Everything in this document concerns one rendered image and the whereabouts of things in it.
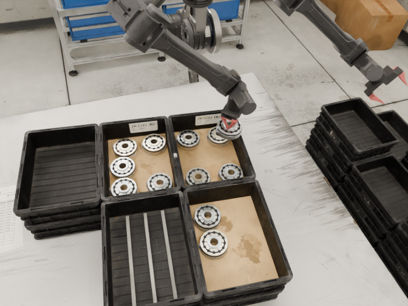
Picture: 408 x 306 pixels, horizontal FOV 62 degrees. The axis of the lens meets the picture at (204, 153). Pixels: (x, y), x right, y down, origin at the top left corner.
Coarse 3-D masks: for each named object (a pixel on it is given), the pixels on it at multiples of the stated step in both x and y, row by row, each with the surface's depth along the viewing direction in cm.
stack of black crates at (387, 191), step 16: (368, 160) 201; (384, 160) 206; (352, 176) 201; (368, 176) 206; (384, 176) 207; (400, 176) 202; (352, 192) 205; (368, 192) 192; (384, 192) 199; (400, 192) 200; (352, 208) 207; (368, 208) 193; (384, 208) 181; (400, 208) 193; (368, 224) 198; (384, 224) 185
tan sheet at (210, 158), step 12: (204, 132) 161; (204, 144) 156; (228, 144) 157; (180, 156) 151; (192, 156) 151; (204, 156) 152; (216, 156) 152; (228, 156) 152; (204, 168) 147; (216, 168) 148; (216, 180) 144
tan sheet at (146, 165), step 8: (144, 136) 157; (112, 144) 153; (112, 152) 150; (144, 152) 151; (168, 152) 152; (112, 160) 147; (136, 160) 148; (144, 160) 148; (152, 160) 149; (160, 160) 149; (168, 160) 149; (136, 168) 146; (144, 168) 146; (152, 168) 146; (160, 168) 146; (168, 168) 146; (136, 176) 143; (144, 176) 143; (112, 184) 140; (144, 184) 141; (160, 184) 141
